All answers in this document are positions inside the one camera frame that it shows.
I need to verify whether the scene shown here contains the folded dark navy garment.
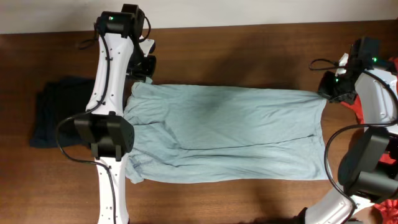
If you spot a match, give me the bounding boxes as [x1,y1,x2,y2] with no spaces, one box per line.
[29,77,95,148]

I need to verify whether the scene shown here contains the left black cable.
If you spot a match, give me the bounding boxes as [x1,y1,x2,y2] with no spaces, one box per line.
[55,15,152,224]

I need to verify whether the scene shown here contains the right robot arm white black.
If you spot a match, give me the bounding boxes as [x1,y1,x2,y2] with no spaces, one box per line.
[295,37,397,223]

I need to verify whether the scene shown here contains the black cable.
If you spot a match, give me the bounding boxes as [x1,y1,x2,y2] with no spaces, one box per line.
[308,58,398,224]
[55,15,152,224]

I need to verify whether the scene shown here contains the red t-shirt white print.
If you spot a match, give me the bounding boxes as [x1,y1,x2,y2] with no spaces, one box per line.
[340,56,398,224]

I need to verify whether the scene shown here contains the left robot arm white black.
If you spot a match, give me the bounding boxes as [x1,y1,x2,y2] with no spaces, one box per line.
[74,4,157,224]

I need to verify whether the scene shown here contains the light blue grey t-shirt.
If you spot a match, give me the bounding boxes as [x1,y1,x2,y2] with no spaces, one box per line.
[124,83,326,184]

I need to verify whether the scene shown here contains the right black cable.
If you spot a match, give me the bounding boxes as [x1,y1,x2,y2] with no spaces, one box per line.
[308,58,398,224]

